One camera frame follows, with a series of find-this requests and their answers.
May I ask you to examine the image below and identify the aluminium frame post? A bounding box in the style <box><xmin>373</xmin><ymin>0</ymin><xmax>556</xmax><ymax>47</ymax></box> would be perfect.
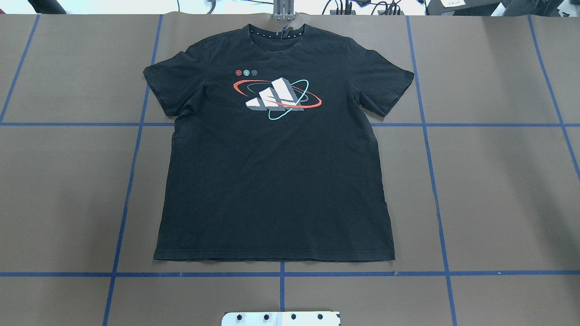
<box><xmin>272</xmin><ymin>0</ymin><xmax>295</xmax><ymax>21</ymax></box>

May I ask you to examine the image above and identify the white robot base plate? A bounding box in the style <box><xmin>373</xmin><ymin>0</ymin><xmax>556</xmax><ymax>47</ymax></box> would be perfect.
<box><xmin>220</xmin><ymin>311</ymin><xmax>341</xmax><ymax>326</ymax></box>

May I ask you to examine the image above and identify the black graphic t-shirt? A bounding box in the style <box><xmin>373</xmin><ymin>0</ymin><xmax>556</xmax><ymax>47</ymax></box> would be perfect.
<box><xmin>143</xmin><ymin>24</ymin><xmax>414</xmax><ymax>262</ymax></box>

